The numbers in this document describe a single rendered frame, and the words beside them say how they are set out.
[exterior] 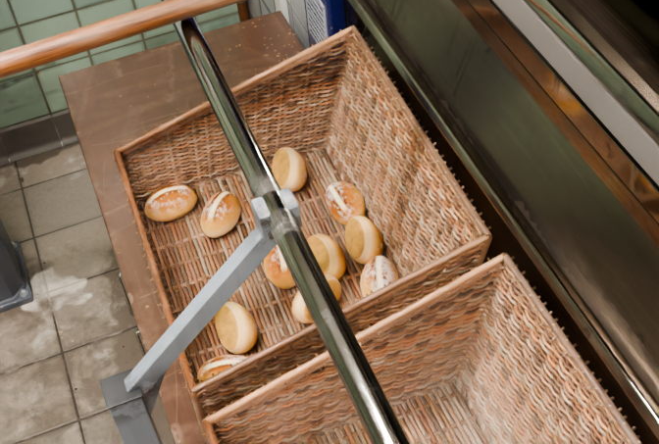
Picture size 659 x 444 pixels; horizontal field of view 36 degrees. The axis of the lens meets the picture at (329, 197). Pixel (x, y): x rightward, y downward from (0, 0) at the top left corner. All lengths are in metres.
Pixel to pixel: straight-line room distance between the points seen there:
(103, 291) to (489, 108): 1.43
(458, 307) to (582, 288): 0.25
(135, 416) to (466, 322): 0.52
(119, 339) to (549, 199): 1.42
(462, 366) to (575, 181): 0.44
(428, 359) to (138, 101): 0.93
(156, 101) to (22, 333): 0.74
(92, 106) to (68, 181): 0.74
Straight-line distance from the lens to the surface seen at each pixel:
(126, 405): 1.23
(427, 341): 1.50
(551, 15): 0.85
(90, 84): 2.24
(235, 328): 1.63
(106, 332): 2.52
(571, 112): 1.19
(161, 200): 1.86
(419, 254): 1.66
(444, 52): 1.50
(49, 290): 2.65
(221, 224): 1.81
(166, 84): 2.19
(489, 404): 1.55
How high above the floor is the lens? 1.95
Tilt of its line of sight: 46 degrees down
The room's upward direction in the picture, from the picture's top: 7 degrees counter-clockwise
